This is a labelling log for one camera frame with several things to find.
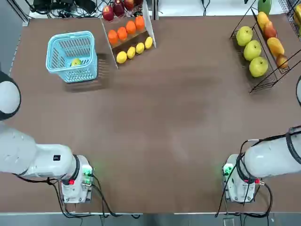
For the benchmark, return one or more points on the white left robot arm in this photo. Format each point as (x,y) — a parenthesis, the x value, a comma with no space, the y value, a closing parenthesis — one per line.
(47,160)

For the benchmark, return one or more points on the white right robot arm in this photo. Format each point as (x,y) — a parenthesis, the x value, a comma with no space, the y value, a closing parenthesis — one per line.
(270,157)

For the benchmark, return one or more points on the clear acrylic tiered fruit shelf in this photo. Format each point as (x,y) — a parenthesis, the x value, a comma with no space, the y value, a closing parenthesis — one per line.
(148,23)

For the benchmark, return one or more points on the red apple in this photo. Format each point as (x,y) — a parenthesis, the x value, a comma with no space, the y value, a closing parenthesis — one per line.
(118,9)
(108,13)
(138,2)
(129,3)

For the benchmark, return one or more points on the light blue plastic basket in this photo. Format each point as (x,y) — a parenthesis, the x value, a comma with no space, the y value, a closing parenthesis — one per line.
(70,35)

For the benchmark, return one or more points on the yellow-green apple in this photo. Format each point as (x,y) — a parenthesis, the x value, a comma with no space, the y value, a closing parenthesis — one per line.
(244,35)
(252,50)
(258,66)

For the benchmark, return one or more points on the yellow fruit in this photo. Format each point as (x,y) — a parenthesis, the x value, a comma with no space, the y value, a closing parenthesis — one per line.
(297,15)

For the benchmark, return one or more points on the yellow lemon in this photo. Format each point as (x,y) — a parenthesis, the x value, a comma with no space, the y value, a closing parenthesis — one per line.
(140,48)
(148,42)
(121,57)
(131,52)

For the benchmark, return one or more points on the orange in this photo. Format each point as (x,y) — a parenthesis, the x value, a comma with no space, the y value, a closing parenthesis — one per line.
(113,37)
(122,33)
(140,22)
(130,27)

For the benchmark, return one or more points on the white desk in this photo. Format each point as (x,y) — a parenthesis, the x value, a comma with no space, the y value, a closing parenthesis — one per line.
(178,7)

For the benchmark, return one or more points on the yellow orange mango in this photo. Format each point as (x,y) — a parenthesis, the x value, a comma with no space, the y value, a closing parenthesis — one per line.
(275,46)
(263,18)

